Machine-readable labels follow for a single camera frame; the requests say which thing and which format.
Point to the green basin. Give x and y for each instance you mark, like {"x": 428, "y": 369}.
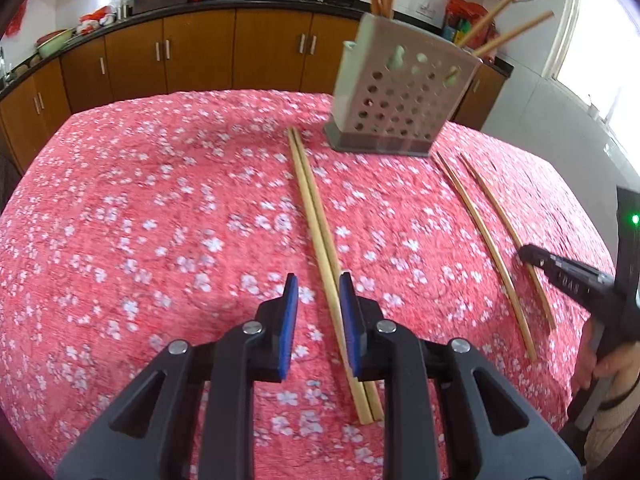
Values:
{"x": 52, "y": 45}

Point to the white framed window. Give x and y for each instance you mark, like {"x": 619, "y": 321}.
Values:
{"x": 600, "y": 60}

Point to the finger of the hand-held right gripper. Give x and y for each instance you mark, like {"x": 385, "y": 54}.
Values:
{"x": 535, "y": 257}

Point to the red and white bag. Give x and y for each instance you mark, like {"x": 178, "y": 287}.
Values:
{"x": 95, "y": 20}

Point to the bamboo chopsticks bundle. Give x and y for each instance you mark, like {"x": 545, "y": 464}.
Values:
{"x": 485, "y": 252}
{"x": 320, "y": 210}

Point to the red floral tablecloth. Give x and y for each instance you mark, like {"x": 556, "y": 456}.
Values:
{"x": 175, "y": 210}

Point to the hanging red plastic bag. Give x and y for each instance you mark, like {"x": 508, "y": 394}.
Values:
{"x": 17, "y": 17}

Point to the person's right forearm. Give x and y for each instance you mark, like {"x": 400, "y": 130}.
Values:
{"x": 620, "y": 435}

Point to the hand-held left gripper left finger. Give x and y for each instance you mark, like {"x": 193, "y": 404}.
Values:
{"x": 290, "y": 325}

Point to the person's right hand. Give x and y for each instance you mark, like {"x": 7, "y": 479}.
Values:
{"x": 617, "y": 362}

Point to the perforated green chopstick holder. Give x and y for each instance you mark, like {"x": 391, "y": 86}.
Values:
{"x": 400, "y": 105}

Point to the wooden lower cabinets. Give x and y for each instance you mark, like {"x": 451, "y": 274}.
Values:
{"x": 200, "y": 50}

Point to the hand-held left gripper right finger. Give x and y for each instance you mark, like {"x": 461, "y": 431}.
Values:
{"x": 350, "y": 325}

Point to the clear plastic container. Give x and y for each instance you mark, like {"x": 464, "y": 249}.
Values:
{"x": 122, "y": 2}

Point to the small white cup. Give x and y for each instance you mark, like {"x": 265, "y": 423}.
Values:
{"x": 593, "y": 109}

